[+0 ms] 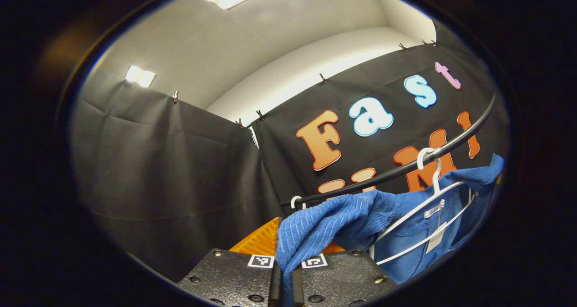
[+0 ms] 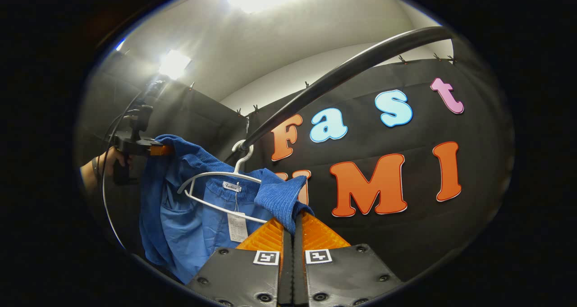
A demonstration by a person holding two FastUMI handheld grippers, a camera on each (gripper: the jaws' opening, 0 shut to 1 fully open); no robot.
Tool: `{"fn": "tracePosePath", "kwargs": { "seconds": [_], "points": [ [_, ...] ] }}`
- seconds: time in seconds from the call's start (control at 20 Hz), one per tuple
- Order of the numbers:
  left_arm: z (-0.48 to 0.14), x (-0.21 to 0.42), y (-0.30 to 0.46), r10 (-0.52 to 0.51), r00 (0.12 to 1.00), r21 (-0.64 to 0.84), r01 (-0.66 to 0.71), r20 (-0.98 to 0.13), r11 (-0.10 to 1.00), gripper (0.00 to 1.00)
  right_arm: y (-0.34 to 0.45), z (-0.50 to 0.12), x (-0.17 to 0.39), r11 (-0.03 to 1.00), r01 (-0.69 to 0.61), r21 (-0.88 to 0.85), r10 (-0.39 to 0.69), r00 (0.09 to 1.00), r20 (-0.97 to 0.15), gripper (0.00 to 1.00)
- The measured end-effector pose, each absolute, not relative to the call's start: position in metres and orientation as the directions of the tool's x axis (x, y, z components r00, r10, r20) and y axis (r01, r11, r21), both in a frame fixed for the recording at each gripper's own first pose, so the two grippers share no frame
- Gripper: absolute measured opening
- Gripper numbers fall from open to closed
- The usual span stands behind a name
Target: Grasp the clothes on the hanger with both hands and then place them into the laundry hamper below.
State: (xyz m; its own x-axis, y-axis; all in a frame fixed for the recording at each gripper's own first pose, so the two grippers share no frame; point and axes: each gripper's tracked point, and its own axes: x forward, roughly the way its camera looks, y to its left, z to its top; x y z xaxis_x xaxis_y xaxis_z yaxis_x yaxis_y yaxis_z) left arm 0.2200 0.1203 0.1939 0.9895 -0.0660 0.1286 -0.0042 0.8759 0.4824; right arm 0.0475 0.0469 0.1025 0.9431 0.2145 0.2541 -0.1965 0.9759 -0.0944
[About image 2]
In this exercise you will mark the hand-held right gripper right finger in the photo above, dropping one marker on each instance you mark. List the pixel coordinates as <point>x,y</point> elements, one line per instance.
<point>347,275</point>

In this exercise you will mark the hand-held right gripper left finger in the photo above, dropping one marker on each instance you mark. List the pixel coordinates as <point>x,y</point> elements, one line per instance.
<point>243,275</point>

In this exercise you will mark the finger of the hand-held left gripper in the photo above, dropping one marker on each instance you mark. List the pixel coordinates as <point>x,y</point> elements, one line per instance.
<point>161,150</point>

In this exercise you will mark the white clothes hanger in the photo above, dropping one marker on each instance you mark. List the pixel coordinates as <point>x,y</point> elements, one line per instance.
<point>241,162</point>

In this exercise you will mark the black clothes rack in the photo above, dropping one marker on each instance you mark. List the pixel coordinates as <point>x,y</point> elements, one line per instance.
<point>342,75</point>

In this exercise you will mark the ceiling light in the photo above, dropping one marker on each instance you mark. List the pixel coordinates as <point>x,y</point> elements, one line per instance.
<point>174,64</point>

